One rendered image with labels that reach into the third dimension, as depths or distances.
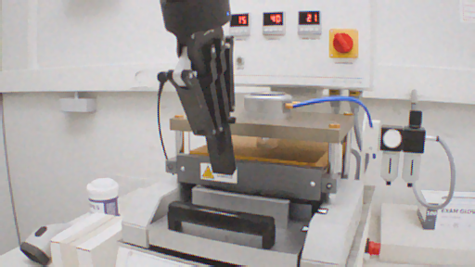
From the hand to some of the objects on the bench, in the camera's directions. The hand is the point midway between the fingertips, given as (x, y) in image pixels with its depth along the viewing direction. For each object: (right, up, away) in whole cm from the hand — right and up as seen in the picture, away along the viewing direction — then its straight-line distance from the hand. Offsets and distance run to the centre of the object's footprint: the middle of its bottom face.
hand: (220, 149), depth 50 cm
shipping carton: (-30, -28, +33) cm, 53 cm away
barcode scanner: (-43, -27, +38) cm, 63 cm away
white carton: (+63, -22, +42) cm, 79 cm away
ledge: (+80, -28, +34) cm, 91 cm away
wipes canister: (-33, -25, +51) cm, 66 cm away
